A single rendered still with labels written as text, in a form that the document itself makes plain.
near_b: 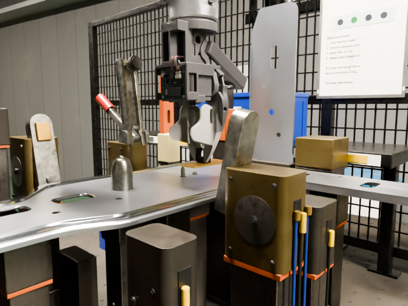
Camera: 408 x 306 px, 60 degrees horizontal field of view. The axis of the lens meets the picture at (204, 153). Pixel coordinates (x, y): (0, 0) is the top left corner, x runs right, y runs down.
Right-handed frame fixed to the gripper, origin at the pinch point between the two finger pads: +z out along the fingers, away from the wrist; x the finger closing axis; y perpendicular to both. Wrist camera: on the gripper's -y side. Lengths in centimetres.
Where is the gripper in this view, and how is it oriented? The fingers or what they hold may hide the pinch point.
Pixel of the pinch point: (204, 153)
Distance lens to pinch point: 58.1
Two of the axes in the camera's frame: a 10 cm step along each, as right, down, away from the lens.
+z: 0.1, 9.9, 1.4
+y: -6.8, 1.1, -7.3
